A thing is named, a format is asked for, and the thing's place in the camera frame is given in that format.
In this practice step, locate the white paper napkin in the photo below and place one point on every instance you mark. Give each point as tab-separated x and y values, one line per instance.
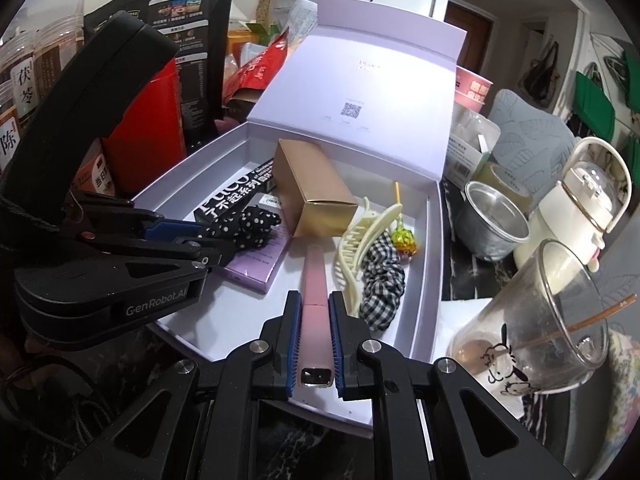
465	320

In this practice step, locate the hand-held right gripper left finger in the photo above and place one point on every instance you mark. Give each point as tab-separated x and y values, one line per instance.
294	345

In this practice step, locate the brown wooden door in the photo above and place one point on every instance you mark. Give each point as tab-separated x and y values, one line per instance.
472	35

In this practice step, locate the purple cosmetics box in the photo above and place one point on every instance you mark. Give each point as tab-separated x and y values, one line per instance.
255	270

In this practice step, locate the grey foil pouch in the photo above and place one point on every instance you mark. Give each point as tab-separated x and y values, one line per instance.
297	15

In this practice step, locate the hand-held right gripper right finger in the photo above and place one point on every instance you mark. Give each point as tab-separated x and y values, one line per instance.
337	350

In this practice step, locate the small clear jar orange contents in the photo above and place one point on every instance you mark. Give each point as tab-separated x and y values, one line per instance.
97	170

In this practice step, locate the black polka dot scrunchie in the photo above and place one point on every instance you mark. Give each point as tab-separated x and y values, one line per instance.
250	225

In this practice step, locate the green tote bag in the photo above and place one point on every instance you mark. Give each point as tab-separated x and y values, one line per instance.
632	80
595	110

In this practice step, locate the black printed stand-up pouch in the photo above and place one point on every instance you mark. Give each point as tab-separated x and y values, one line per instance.
200	60

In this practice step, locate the clear tape roll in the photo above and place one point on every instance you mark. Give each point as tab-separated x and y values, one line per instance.
505	180

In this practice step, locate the metal bowl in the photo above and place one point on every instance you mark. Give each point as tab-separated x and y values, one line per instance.
490	225

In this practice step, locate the long black cosmetics box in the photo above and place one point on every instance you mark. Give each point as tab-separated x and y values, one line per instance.
235	192

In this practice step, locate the gold cardboard box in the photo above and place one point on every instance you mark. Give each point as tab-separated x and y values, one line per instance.
310	180

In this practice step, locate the floral cloth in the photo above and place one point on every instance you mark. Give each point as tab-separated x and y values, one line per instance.
620	410

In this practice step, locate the clear jar blackish contents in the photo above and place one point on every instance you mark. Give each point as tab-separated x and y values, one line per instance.
25	80

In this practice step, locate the grey quilted chair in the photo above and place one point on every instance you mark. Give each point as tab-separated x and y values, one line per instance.
535	140

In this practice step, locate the brown stirring stick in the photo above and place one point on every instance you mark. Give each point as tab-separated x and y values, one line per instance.
590	320

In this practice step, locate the pink paper cup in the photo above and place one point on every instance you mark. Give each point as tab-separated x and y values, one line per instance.
472	87

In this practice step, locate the pink hair straightener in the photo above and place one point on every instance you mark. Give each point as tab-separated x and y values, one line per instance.
315	310

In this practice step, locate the cream hair claw clip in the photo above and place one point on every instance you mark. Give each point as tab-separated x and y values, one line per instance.
350	260

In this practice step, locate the lavender gift box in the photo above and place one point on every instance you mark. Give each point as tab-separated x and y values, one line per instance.
380	125

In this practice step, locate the dark handbag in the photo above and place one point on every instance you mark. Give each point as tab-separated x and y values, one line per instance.
537	77

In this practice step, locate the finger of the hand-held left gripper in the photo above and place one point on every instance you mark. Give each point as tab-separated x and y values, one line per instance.
170	230
200	251

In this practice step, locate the clear jar dark brown contents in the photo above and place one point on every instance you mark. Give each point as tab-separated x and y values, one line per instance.
60	55

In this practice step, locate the red snack bag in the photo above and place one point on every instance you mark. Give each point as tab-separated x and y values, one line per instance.
260	65

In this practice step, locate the white medicine box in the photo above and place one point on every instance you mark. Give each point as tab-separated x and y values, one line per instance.
465	155

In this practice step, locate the yellow-green lollipop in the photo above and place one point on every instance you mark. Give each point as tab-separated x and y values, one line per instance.
402	240

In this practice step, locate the black white gingham scrunchie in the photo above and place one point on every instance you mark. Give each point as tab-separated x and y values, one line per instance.
382	285

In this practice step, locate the red cylindrical canister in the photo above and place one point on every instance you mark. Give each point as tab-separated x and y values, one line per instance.
150	135

